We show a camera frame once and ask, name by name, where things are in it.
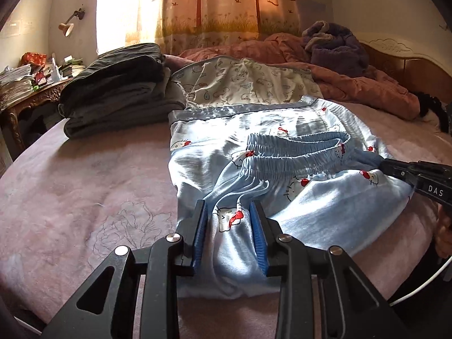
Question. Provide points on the grey folded pants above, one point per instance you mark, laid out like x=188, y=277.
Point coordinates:
x=123, y=109

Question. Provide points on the pink bed sheet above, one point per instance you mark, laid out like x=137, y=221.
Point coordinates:
x=88, y=183

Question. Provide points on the bright window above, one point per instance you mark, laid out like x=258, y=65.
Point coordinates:
x=120, y=10

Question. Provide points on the stack of books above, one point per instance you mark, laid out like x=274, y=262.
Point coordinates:
x=72, y=67

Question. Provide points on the red box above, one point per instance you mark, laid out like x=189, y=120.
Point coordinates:
x=33, y=58

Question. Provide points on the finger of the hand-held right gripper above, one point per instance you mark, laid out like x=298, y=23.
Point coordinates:
x=399, y=171

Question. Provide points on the white cat-print pants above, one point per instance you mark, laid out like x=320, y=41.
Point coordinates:
x=247, y=84

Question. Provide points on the carved bed headboard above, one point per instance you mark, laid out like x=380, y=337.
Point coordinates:
x=406, y=63

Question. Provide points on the mauve folded cloth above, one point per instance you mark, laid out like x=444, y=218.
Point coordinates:
x=176, y=65

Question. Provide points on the pile of hanging clothes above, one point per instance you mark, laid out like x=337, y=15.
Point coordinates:
x=120, y=67

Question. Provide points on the carved wooden desk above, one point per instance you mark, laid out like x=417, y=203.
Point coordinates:
x=31, y=102

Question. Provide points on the person's right hand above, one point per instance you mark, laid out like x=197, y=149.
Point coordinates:
x=445, y=233

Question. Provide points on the white plastic bottle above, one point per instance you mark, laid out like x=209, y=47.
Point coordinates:
x=55, y=69

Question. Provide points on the light blue cat-print pants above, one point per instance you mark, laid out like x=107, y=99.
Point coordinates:
x=317, y=212

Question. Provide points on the stack of papers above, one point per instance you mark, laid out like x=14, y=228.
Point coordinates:
x=14, y=86

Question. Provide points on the tree-print curtain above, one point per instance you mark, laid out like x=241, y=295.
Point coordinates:
x=229, y=3

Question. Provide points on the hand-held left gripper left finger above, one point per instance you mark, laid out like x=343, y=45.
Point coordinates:
x=197, y=236

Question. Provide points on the pink quilt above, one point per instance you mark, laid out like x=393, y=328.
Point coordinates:
x=353, y=84

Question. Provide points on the purple fleece blanket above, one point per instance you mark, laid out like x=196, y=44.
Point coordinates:
x=335, y=49

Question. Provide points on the wall-mounted desk lamp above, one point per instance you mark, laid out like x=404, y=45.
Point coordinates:
x=67, y=28

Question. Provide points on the black cloth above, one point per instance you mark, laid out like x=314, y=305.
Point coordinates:
x=429, y=107

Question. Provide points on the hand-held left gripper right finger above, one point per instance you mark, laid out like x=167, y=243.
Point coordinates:
x=259, y=236

